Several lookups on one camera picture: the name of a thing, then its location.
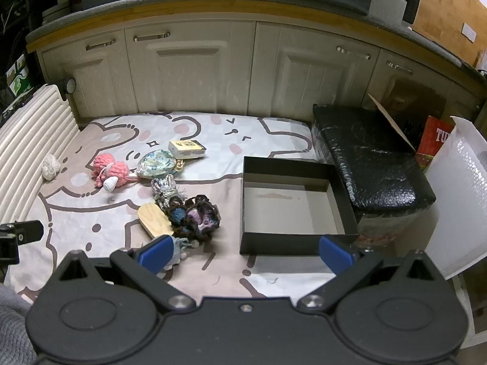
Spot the person's grey knit clothing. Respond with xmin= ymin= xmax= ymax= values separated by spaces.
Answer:
xmin=0 ymin=283 xmax=39 ymax=365

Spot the black shelf unit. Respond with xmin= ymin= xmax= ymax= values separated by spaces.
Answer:
xmin=0 ymin=0 xmax=81 ymax=101

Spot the small cream box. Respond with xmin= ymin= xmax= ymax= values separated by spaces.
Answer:
xmin=168 ymin=139 xmax=207 ymax=159

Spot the patterned drawstring pouch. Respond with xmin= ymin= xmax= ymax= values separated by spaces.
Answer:
xmin=150 ymin=159 xmax=188 ymax=208

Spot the grey tassel charm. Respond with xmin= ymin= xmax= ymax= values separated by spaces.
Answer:
xmin=167 ymin=236 xmax=201 ymax=266

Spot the blue crochet piece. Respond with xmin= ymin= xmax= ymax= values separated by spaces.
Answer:
xmin=168 ymin=197 xmax=188 ymax=224

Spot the red printed box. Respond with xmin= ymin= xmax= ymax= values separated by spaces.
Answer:
xmin=415 ymin=116 xmax=456 ymax=170

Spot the white ribbed suitcase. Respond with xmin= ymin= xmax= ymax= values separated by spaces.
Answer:
xmin=0 ymin=83 xmax=83 ymax=223

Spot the brown cardboard box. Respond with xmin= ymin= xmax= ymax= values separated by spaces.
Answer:
xmin=367 ymin=78 xmax=450 ymax=153

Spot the white appliance with black grille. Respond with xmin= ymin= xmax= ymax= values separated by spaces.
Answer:
xmin=401 ymin=0 xmax=422 ymax=26

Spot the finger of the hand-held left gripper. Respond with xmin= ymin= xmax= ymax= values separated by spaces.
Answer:
xmin=14 ymin=220 xmax=44 ymax=244
xmin=0 ymin=225 xmax=20 ymax=266

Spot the round floral pouch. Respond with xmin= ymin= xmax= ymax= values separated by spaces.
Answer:
xmin=136 ymin=150 xmax=178 ymax=179

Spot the black bubble-wrapped box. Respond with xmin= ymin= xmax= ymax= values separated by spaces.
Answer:
xmin=312 ymin=103 xmax=437 ymax=245

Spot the white bubble mailer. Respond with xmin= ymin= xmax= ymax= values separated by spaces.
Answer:
xmin=424 ymin=116 xmax=487 ymax=281

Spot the purple brown crochet flower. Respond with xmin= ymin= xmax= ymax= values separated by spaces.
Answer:
xmin=185 ymin=193 xmax=222 ymax=242

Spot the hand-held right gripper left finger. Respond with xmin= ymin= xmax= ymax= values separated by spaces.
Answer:
xmin=49 ymin=235 xmax=196 ymax=315

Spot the white wall outlet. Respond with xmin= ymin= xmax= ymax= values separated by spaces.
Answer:
xmin=461 ymin=22 xmax=478 ymax=43

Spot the green and white box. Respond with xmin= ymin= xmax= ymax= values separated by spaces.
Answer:
xmin=5 ymin=55 xmax=32 ymax=98

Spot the white carton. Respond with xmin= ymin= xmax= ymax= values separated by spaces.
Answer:
xmin=370 ymin=0 xmax=408 ymax=22

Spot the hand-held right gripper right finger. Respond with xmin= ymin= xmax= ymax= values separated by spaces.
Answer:
xmin=298 ymin=235 xmax=447 ymax=315

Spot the cream cabinet door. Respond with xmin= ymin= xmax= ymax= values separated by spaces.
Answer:
xmin=41 ymin=30 xmax=138 ymax=119
xmin=125 ymin=21 xmax=256 ymax=115
xmin=365 ymin=50 xmax=485 ymax=132
xmin=249 ymin=23 xmax=382 ymax=123

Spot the pink crochet doll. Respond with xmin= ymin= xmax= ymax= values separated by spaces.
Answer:
xmin=91 ymin=153 xmax=130 ymax=192

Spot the wooden paddle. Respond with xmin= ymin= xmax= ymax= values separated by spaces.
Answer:
xmin=136 ymin=202 xmax=176 ymax=239

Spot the bear print blanket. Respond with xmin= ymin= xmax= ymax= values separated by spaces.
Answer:
xmin=5 ymin=112 xmax=337 ymax=305

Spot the white yarn bundle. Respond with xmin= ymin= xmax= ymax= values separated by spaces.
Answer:
xmin=40 ymin=154 xmax=62 ymax=181

